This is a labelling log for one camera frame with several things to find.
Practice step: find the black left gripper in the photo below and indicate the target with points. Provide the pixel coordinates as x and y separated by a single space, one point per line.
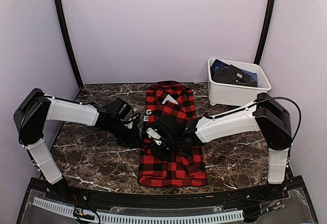
131 142

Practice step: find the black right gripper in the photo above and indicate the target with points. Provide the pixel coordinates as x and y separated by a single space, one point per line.
160 154

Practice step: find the red black plaid shirt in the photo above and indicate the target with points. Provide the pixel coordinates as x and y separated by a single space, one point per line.
181 169

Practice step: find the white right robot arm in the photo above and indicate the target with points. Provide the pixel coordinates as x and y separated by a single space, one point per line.
264 114

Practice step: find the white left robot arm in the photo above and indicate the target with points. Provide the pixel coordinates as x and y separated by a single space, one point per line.
38 108

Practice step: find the white plastic bin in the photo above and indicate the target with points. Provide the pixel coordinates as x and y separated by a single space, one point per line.
236 95

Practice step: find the dark blue plaid shirt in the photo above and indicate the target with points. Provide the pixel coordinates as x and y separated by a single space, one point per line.
218 63

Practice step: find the grey striped shirt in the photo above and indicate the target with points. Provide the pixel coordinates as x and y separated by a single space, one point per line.
230 75

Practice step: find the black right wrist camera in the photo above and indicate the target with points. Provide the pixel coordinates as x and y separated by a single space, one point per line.
165 130

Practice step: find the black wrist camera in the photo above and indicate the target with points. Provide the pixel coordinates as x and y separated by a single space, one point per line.
165 130
119 109

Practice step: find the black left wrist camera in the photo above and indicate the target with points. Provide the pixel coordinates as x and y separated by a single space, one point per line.
119 109

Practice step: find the black front rail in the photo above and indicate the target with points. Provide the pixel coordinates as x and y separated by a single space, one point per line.
234 198

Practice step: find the white slotted cable duct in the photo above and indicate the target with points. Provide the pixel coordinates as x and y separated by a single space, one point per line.
138 216

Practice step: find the black left frame post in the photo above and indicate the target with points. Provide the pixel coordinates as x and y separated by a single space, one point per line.
67 43

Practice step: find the black frame post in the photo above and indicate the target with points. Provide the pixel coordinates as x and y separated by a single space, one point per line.
264 32
67 43

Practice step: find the black right frame post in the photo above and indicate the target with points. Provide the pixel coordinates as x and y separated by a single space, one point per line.
264 32

